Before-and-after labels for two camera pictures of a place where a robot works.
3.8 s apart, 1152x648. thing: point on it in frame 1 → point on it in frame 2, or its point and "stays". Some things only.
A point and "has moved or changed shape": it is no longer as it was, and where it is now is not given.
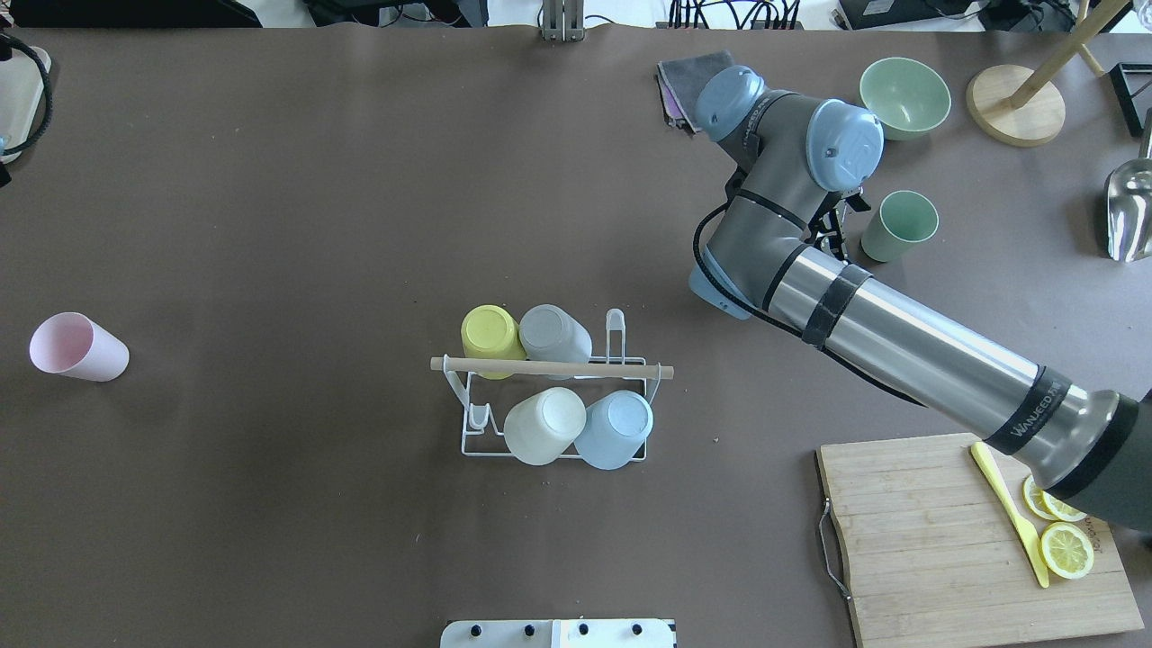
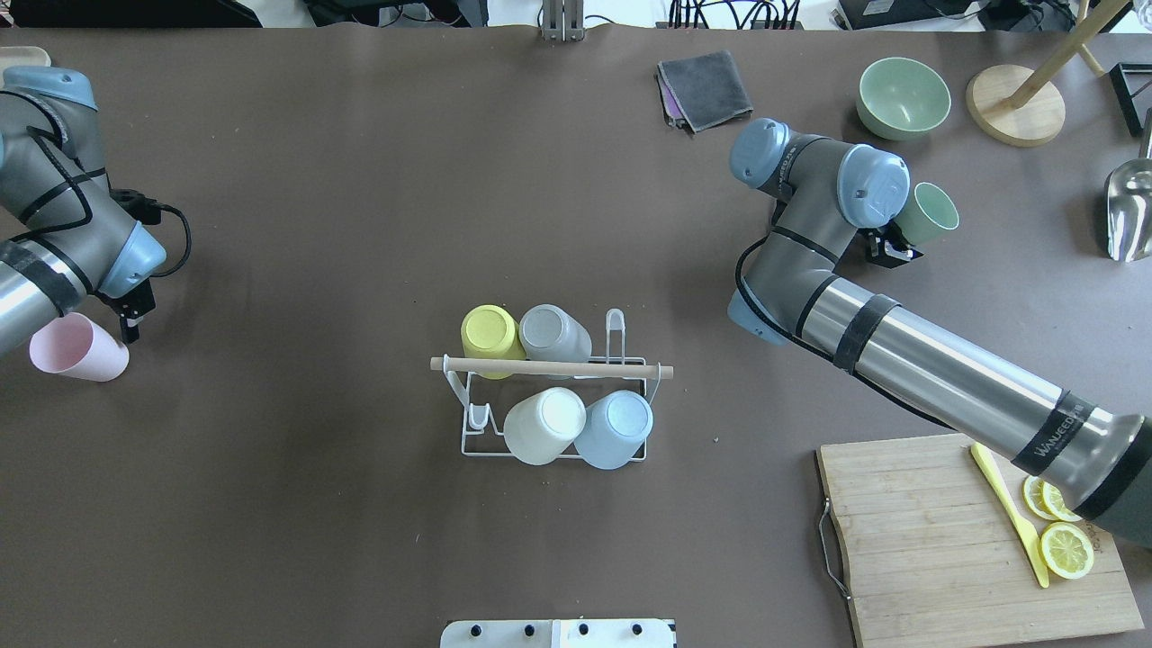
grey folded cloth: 685,76 stays
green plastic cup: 906,218 has moved or changed shape
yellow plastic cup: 491,331 stays
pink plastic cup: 73,345 stays
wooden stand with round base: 1015,104 stays
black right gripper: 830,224 → 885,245
